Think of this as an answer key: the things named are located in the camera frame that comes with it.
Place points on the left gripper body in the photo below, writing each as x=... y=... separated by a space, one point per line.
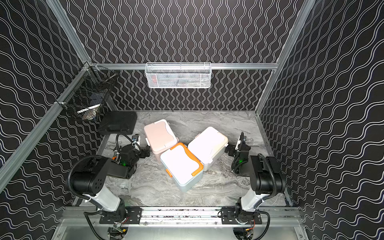
x=143 y=151

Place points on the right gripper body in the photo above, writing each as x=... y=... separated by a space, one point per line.
x=232 y=152

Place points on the white pink first aid box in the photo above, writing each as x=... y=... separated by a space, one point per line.
x=208 y=146

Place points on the blue orange first aid box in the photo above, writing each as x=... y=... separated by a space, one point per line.
x=182 y=166

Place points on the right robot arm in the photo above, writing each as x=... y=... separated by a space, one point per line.
x=265 y=178

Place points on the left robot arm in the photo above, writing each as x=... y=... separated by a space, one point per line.
x=86 y=179

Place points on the black plastic tool case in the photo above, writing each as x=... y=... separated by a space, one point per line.
x=118 y=122

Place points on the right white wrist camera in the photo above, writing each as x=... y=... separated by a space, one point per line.
x=241 y=142

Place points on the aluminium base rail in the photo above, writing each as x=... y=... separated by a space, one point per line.
x=191 y=217

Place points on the white wire wall basket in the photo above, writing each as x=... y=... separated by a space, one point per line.
x=178 y=75

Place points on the black wire wall basket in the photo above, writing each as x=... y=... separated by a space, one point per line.
x=87 y=101

